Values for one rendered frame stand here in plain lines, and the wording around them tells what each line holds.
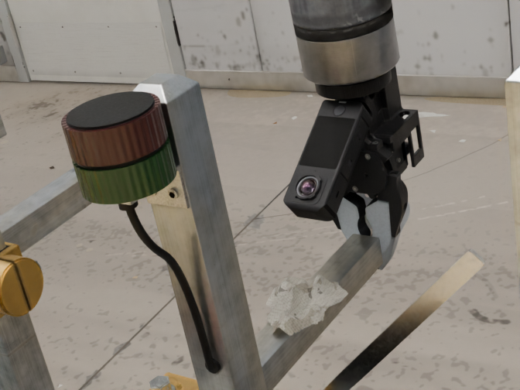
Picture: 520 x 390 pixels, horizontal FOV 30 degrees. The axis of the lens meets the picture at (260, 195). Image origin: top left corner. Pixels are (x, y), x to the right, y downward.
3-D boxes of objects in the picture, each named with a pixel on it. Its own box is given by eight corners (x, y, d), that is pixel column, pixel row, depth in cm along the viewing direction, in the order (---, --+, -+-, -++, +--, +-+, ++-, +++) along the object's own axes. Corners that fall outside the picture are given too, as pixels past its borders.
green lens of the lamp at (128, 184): (123, 155, 64) (115, 124, 63) (196, 164, 60) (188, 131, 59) (61, 198, 59) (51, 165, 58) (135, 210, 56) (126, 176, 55)
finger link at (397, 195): (414, 232, 94) (401, 152, 90) (407, 241, 93) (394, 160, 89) (371, 226, 97) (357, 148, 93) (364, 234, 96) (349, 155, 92)
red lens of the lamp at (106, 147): (114, 121, 62) (106, 89, 62) (187, 127, 59) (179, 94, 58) (50, 161, 58) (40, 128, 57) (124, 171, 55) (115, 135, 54)
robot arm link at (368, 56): (364, 43, 82) (270, 41, 87) (373, 96, 84) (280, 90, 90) (410, 5, 88) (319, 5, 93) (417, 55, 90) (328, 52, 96)
